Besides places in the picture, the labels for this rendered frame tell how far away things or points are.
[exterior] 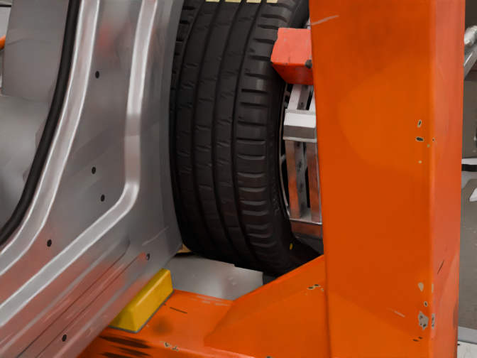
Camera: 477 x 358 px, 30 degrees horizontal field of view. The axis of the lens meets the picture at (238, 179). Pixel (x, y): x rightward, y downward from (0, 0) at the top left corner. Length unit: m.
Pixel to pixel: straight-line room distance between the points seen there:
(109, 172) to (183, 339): 0.32
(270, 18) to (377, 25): 0.55
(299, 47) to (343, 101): 0.40
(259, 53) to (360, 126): 0.47
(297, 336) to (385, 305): 0.19
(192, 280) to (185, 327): 1.36
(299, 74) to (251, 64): 0.09
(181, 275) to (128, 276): 1.45
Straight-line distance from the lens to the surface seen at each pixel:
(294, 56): 1.53
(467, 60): 1.80
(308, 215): 1.67
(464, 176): 1.73
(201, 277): 2.94
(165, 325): 1.59
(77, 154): 1.38
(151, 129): 1.51
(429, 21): 1.08
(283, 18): 1.63
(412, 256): 1.23
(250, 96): 1.58
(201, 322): 1.58
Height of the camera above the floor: 1.61
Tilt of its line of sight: 27 degrees down
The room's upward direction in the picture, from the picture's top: 6 degrees counter-clockwise
